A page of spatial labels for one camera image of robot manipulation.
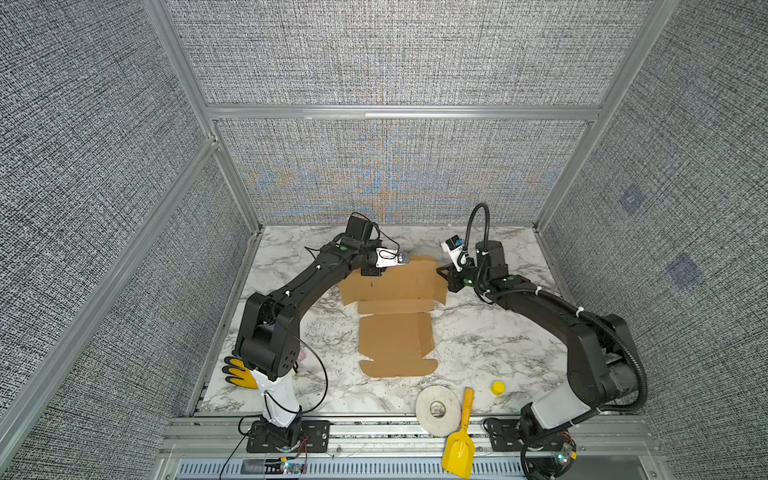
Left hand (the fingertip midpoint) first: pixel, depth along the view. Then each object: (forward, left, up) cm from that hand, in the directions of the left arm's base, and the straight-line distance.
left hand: (384, 253), depth 91 cm
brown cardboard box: (-19, -3, -16) cm, 25 cm away
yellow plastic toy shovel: (-50, -15, -15) cm, 54 cm away
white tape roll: (-40, -12, -17) cm, 46 cm away
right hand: (-4, -16, -2) cm, 17 cm away
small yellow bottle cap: (-36, -28, -15) cm, 48 cm away
